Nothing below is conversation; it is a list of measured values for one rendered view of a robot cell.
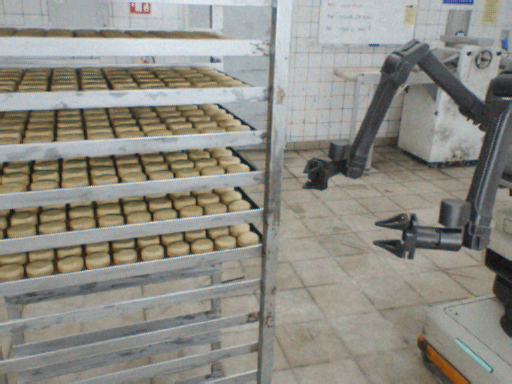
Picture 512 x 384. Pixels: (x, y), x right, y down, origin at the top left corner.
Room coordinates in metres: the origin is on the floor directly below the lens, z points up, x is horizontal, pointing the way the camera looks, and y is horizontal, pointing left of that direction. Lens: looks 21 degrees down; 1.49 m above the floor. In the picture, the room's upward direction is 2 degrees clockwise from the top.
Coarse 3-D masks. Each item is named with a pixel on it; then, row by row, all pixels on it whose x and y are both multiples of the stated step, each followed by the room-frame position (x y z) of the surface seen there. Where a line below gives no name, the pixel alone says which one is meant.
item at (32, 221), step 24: (192, 192) 1.11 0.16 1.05; (216, 192) 1.12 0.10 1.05; (0, 216) 0.91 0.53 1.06; (24, 216) 0.92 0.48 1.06; (48, 216) 0.92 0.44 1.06; (72, 216) 0.94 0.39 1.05; (96, 216) 0.97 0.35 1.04; (120, 216) 0.93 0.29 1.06; (144, 216) 0.94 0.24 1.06; (168, 216) 0.94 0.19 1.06; (192, 216) 0.96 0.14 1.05
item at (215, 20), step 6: (210, 6) 1.40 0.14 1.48; (216, 6) 1.38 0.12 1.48; (222, 6) 1.39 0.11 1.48; (210, 12) 1.40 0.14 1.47; (216, 12) 1.38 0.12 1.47; (222, 12) 1.39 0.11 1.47; (210, 18) 1.40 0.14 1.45; (216, 18) 1.38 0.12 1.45; (222, 18) 1.39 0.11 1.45; (210, 24) 1.40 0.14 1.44; (216, 24) 1.38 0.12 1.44; (222, 24) 1.39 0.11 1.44; (210, 60) 1.40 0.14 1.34; (216, 60) 1.38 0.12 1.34; (216, 276) 1.38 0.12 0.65; (216, 282) 1.38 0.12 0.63; (216, 300) 1.38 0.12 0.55; (216, 306) 1.38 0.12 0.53; (216, 348) 1.38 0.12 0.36; (216, 366) 1.38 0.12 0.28
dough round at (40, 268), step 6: (30, 264) 0.87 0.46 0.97; (36, 264) 0.88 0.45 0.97; (42, 264) 0.88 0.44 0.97; (48, 264) 0.88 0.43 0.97; (30, 270) 0.85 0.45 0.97; (36, 270) 0.85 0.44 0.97; (42, 270) 0.86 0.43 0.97; (48, 270) 0.86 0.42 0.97; (30, 276) 0.85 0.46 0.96; (36, 276) 0.85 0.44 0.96; (42, 276) 0.85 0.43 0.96
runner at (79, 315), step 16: (208, 288) 0.94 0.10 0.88; (224, 288) 0.96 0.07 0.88; (240, 288) 0.97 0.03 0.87; (256, 288) 0.98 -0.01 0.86; (112, 304) 0.87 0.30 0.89; (128, 304) 0.88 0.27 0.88; (144, 304) 0.89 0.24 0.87; (160, 304) 0.90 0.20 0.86; (176, 304) 0.92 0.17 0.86; (16, 320) 0.80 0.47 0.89; (32, 320) 0.81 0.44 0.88; (48, 320) 0.82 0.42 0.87; (64, 320) 0.83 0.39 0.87; (80, 320) 0.84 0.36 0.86
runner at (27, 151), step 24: (24, 144) 0.82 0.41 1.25; (48, 144) 0.84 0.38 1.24; (72, 144) 0.85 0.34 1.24; (96, 144) 0.87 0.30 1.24; (120, 144) 0.88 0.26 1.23; (144, 144) 0.90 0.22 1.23; (168, 144) 0.91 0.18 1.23; (192, 144) 0.93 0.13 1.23; (216, 144) 0.95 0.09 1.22; (240, 144) 0.97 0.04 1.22
